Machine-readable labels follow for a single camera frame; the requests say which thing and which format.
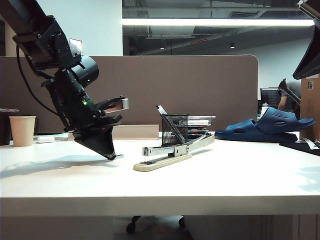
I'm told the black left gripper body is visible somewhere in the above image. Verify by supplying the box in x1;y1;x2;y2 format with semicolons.
40;67;123;134

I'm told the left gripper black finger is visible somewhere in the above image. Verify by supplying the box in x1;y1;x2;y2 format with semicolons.
111;125;117;159
73;124;115;161

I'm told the beige long-reach stapler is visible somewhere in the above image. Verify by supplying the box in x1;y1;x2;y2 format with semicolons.
133;133;216;173

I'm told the white earbuds case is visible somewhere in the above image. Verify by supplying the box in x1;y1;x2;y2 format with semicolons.
36;135;56;144

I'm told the beige paper cup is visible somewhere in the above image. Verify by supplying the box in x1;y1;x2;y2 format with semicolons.
8;115;37;148

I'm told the black mesh pen holder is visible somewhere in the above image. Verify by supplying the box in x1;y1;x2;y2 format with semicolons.
160;113;190;147
155;105;187;145

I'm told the dark lidded container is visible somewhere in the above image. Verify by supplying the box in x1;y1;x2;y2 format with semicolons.
0;108;20;147

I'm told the black chair caster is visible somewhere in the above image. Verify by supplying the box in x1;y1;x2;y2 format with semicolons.
125;215;142;235

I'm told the brown desk partition screen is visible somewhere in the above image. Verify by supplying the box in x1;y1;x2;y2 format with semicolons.
0;54;259;136

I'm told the clear plastic document tray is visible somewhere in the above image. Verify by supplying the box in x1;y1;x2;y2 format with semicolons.
186;115;217;133

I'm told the blue rubber slipper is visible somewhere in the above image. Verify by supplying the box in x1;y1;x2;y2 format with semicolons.
254;107;316;136
214;119;299;144

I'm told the white bottle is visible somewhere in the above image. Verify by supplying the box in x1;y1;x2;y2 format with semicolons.
260;102;270;118

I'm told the long ceiling light strip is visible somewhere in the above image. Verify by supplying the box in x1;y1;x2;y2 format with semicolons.
120;18;315;27

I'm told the black computer monitor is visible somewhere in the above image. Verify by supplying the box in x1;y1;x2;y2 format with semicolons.
259;87;283;111

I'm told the person in grey shirt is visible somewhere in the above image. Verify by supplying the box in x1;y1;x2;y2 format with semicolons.
277;80;303;113

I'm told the grey metal bar tool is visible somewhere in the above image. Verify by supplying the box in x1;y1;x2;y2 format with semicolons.
278;78;302;106

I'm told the black desk mat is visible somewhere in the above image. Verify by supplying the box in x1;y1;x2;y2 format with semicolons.
279;139;320;158

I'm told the silver metal strip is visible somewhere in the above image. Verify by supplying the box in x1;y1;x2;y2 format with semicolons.
301;137;320;151

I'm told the brown cardboard box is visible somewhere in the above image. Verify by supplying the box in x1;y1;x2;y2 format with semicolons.
299;73;320;141

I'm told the beige desk cable flap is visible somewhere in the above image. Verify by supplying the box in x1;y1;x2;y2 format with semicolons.
111;124;160;140

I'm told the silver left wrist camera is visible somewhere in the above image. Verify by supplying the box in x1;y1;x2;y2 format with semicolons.
96;97;130;117

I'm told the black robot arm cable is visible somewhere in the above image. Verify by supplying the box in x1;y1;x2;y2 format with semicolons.
15;42;62;117

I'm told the metal wall switch plate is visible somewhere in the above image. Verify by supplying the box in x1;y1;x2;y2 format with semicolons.
69;37;84;57

